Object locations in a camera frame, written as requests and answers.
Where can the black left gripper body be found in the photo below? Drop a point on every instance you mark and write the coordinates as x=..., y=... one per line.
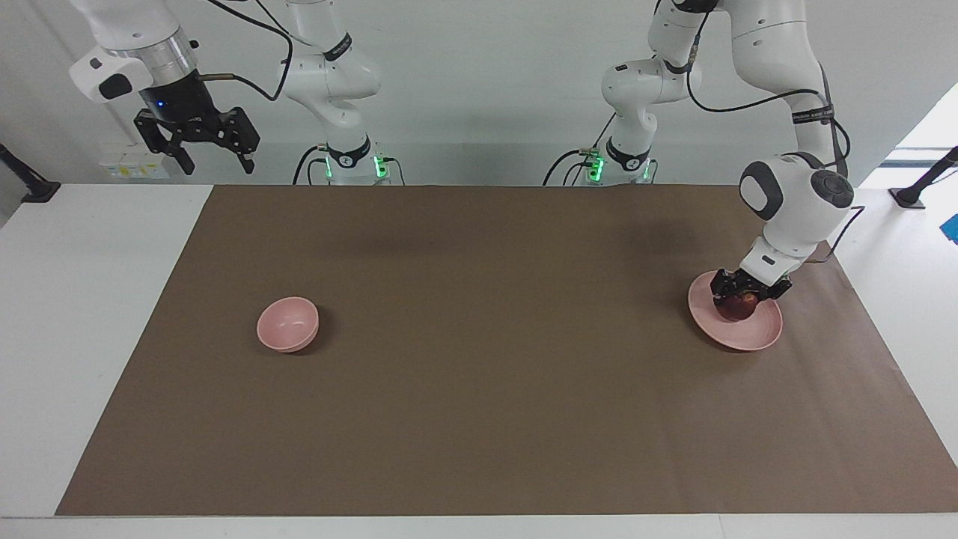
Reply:
x=752, y=281

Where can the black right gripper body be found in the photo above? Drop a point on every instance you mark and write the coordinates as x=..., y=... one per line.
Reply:
x=179, y=101

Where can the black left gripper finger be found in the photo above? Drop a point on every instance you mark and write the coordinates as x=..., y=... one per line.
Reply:
x=778, y=290
x=722, y=284

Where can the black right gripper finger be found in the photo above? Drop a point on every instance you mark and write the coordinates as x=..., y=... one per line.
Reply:
x=243, y=135
x=159, y=138

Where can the red apple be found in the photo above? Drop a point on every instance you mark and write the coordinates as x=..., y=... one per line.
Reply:
x=737, y=307

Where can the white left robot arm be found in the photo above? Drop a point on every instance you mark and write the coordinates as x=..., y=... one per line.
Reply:
x=786, y=202

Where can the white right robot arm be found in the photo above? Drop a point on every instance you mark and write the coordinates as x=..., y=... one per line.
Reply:
x=337, y=75

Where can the pink plate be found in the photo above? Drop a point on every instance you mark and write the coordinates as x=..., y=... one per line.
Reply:
x=748, y=335

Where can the pink bowl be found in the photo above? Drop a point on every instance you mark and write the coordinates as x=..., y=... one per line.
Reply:
x=287, y=323

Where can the black clamp stand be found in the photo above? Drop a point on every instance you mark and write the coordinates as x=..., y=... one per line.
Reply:
x=917, y=191
x=34, y=187

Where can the blue object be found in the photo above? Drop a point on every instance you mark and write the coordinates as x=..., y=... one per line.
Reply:
x=952, y=228

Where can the brown paper mat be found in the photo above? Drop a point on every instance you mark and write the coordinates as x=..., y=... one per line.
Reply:
x=494, y=359

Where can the white wall socket box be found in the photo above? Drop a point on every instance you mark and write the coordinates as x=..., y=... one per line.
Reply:
x=135, y=163

